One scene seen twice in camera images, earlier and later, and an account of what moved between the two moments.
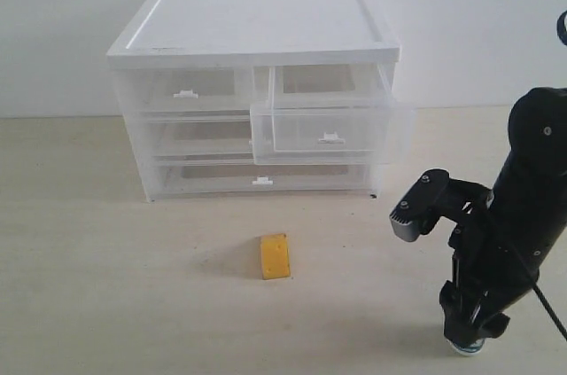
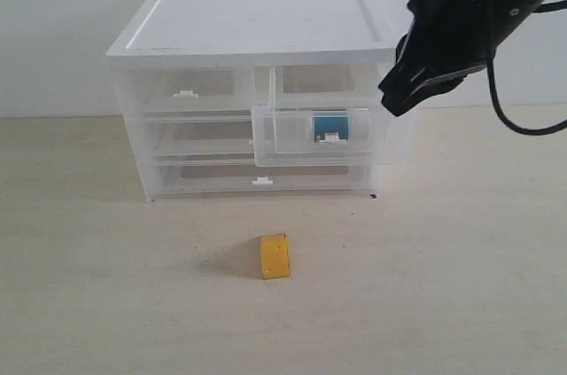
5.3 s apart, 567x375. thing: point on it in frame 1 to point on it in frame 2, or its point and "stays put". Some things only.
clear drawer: (187, 91) stays put
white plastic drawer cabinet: (262, 93) stays put
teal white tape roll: (470, 350) to (331, 129)
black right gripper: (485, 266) to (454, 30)
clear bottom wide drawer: (203, 182) stays put
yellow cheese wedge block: (275, 256) stays put
